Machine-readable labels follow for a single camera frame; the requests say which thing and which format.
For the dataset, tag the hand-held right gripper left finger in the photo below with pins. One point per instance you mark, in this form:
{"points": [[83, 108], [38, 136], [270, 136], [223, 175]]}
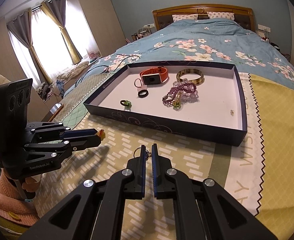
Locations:
{"points": [[143, 172]]}

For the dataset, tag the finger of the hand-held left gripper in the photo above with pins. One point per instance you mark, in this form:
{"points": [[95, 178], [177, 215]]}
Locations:
{"points": [[82, 133], [87, 142]]}

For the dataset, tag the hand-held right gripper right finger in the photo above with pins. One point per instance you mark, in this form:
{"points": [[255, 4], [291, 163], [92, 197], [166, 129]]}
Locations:
{"points": [[155, 172]]}

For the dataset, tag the yellow orange charm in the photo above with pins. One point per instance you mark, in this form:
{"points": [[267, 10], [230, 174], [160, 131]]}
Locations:
{"points": [[101, 133]]}

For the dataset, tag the dark blue shallow box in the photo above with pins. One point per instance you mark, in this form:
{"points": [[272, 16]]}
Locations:
{"points": [[211, 110]]}

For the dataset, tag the person's left forearm pink sleeve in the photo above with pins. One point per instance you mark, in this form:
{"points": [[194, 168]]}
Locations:
{"points": [[4, 200]]}

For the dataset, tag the person's left hand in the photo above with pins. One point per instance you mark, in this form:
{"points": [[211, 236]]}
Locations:
{"points": [[30, 187]]}

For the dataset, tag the green checked quilt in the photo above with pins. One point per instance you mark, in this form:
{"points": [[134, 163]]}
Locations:
{"points": [[74, 115]]}

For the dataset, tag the silver metal object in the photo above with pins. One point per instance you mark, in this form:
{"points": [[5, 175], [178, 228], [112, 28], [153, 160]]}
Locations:
{"points": [[57, 108]]}

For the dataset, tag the olive dash-patterned blanket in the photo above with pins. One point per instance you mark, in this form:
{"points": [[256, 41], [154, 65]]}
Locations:
{"points": [[186, 152]]}

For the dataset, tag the clothes clutter by window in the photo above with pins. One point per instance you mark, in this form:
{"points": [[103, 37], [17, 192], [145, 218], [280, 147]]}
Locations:
{"points": [[49, 90]]}

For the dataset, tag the white crumpled blanket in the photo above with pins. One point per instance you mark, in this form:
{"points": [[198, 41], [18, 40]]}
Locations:
{"points": [[73, 70]]}

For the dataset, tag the small pink fan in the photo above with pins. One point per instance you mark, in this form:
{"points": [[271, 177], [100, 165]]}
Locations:
{"points": [[94, 55]]}

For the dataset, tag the orange smartwatch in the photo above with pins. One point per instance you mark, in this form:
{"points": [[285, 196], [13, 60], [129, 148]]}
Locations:
{"points": [[152, 79]]}

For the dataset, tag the grey and gold curtain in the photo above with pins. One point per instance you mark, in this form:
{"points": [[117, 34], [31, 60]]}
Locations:
{"points": [[17, 30], [54, 7]]}

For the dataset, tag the bright window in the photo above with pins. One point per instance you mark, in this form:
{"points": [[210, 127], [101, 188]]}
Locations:
{"points": [[47, 35]]}

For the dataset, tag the yellow round button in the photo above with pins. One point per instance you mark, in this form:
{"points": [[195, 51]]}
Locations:
{"points": [[14, 215]]}

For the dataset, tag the small gold trinket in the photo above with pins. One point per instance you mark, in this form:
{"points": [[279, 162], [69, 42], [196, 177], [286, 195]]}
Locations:
{"points": [[232, 113]]}

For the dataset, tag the amber bangle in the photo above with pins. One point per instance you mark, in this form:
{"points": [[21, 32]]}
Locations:
{"points": [[201, 78]]}

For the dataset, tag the bedside clutter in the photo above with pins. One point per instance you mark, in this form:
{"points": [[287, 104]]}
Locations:
{"points": [[140, 35], [274, 45]]}

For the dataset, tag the yellow blanket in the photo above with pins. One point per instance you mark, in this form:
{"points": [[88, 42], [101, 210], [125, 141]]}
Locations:
{"points": [[281, 130]]}

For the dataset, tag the blue floral duvet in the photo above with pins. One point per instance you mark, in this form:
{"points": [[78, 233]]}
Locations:
{"points": [[199, 35]]}

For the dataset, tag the white dotted pillow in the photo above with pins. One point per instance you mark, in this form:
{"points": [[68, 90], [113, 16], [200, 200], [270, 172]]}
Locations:
{"points": [[185, 17], [220, 15]]}

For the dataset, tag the wooden bed headboard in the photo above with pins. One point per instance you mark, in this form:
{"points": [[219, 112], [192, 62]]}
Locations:
{"points": [[201, 10]]}

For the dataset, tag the white wall socket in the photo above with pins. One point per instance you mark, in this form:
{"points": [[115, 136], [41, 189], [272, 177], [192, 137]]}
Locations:
{"points": [[264, 28], [148, 26]]}

